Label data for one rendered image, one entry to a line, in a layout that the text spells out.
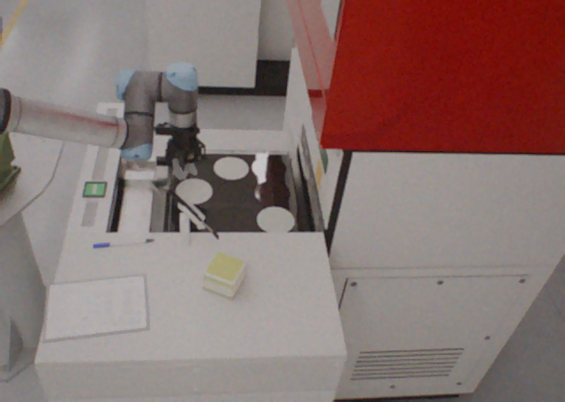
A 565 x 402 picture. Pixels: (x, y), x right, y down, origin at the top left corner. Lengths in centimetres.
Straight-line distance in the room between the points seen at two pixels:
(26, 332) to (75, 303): 106
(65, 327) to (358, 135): 73
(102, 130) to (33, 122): 15
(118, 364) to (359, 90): 73
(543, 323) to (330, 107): 184
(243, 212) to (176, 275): 32
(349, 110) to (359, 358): 99
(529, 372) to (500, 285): 87
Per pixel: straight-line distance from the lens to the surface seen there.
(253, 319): 123
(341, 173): 129
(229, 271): 122
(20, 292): 214
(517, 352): 263
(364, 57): 113
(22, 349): 242
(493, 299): 182
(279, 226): 150
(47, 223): 284
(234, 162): 168
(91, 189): 152
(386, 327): 181
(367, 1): 107
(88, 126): 131
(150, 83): 140
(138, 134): 137
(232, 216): 152
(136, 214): 156
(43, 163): 186
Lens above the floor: 198
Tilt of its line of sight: 43 degrees down
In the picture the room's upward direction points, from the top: 7 degrees clockwise
